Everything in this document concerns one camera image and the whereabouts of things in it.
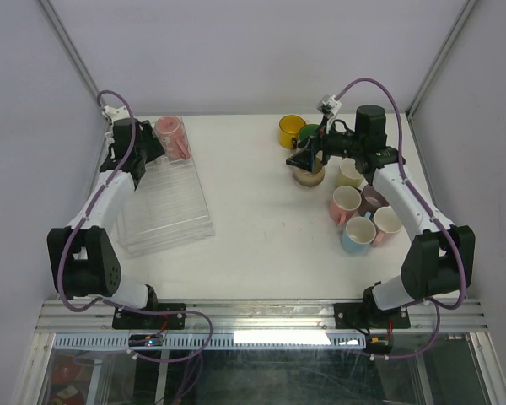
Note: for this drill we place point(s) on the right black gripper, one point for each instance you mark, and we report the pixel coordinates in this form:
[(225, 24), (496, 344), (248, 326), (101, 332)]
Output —
[(304, 158)]

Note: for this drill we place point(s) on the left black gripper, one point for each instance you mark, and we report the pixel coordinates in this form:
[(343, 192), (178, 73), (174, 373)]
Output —
[(155, 149)]

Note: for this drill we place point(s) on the pink patterned mug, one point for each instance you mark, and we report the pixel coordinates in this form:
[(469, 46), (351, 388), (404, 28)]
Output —
[(171, 132)]

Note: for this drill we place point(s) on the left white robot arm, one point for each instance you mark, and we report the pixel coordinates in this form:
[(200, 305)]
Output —
[(84, 265)]

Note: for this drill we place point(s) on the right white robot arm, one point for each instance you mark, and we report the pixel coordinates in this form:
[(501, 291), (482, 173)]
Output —
[(441, 254)]

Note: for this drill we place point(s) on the clear acrylic dish rack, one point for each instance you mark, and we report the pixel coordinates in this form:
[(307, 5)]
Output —
[(168, 209)]

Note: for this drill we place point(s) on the beige stoneware mug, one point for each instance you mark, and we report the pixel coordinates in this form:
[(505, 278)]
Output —
[(308, 179)]

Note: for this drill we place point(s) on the green-inside patterned mug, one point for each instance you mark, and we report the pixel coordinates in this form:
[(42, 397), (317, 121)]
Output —
[(306, 131)]

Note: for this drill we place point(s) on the yellow glass cup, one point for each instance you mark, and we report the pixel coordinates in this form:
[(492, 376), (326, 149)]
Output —
[(289, 128)]

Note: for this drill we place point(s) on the pale yellow mug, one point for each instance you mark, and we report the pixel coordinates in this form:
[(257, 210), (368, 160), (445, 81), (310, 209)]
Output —
[(348, 175)]

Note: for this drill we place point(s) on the pink mug white inside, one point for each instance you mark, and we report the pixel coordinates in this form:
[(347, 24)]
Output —
[(344, 203)]

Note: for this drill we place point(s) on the mauve purple mug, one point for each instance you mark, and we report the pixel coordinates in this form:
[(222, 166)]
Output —
[(371, 201)]

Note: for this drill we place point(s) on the light blue mug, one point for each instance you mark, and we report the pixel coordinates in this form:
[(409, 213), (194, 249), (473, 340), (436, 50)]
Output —
[(358, 235)]

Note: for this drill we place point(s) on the light pink mug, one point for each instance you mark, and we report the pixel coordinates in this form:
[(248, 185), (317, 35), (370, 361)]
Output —
[(387, 225)]

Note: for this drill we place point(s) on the small electronics board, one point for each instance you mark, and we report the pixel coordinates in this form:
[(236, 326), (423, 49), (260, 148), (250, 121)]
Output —
[(146, 340)]

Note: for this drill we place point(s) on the black connector box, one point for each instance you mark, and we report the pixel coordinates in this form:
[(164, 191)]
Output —
[(378, 345)]

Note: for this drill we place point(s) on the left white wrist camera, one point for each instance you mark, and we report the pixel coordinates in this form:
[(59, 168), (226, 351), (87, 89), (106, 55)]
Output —
[(112, 114)]

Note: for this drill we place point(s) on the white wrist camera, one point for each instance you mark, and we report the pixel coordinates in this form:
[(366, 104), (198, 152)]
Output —
[(328, 107), (112, 114)]

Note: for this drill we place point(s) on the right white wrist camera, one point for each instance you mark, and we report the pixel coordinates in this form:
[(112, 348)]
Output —
[(328, 107)]

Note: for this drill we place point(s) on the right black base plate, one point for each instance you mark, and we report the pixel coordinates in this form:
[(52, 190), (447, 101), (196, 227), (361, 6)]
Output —
[(355, 315)]

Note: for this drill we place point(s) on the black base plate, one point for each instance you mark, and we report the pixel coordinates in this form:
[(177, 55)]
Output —
[(132, 320), (355, 315)]

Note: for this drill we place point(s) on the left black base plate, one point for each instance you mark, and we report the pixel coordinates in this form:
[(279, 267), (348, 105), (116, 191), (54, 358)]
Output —
[(132, 320)]

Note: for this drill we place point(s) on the aluminium mounting rail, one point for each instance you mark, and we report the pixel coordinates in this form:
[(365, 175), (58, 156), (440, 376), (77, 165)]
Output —
[(232, 315)]

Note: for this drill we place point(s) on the white slotted cable duct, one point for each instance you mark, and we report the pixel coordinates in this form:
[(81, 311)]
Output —
[(248, 340)]

